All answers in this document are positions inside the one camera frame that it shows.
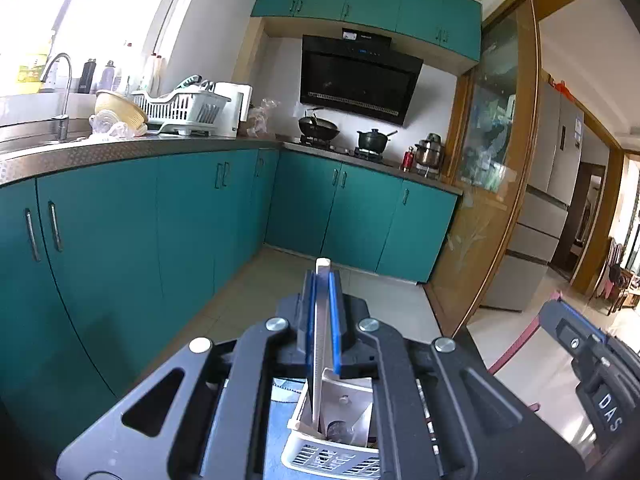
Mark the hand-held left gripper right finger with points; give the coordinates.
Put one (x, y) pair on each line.
(336, 320)

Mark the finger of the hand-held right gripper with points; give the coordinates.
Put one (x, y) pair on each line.
(560, 320)

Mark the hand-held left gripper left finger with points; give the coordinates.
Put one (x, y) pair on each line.
(311, 310)

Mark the white chopstick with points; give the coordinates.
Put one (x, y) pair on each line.
(324, 310)

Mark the dark red chopstick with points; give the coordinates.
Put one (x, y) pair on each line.
(510, 350)

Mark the white plastic utensil basket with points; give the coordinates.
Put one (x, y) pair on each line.
(320, 460)

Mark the wooden chair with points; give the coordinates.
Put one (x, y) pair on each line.
(617, 280)

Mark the grey refrigerator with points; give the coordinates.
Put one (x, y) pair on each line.
(550, 170)

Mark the gas stove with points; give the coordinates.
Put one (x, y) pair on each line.
(345, 150)

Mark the red bottle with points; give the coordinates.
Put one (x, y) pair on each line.
(407, 160)

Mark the teal lower kitchen cabinets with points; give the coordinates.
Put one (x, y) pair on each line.
(150, 235)

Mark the teal kitchen cabinets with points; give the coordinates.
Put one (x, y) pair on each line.
(370, 5)
(150, 235)

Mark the wooden framed glass door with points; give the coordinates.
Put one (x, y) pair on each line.
(480, 160)

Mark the black cooking pot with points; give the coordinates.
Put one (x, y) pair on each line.
(372, 141)

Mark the black wok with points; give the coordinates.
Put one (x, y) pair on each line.
(319, 127)

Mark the steel stock pot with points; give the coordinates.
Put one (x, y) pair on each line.
(430, 152)

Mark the clear plastic bag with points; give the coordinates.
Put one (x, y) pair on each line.
(261, 117)

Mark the white countertop appliance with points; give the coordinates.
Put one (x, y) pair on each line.
(235, 105)

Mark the black range hood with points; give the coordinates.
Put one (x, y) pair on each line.
(355, 80)

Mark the white dish rack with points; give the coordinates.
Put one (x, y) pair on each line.
(180, 107)

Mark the clear plastic containers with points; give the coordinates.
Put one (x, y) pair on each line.
(112, 129)

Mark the beige colander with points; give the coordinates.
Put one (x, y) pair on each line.
(120, 107)

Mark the white bottle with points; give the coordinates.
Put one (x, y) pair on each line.
(156, 72)

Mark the grey bottle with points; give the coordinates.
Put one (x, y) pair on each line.
(107, 77)

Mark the steel kitchen faucet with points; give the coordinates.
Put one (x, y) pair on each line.
(62, 125)

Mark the teal upper kitchen cabinets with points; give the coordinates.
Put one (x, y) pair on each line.
(370, 5)

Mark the black bottle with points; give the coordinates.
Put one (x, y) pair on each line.
(87, 77)

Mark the yellow oil bottle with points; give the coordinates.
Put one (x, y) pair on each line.
(31, 70)

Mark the kitchen window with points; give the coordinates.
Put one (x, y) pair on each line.
(75, 5)

